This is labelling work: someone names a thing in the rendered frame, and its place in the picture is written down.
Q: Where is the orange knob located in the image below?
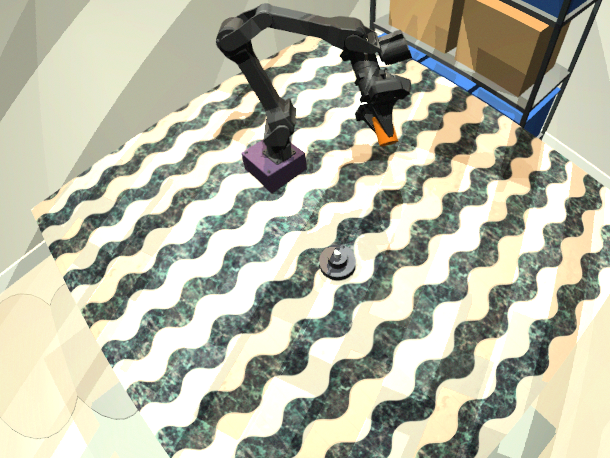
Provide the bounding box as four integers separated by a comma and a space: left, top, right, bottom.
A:
372, 117, 398, 146

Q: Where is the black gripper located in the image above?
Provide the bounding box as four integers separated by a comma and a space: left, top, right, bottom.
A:
354, 66, 403, 137

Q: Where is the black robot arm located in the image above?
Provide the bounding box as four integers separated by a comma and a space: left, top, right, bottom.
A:
216, 3, 412, 165

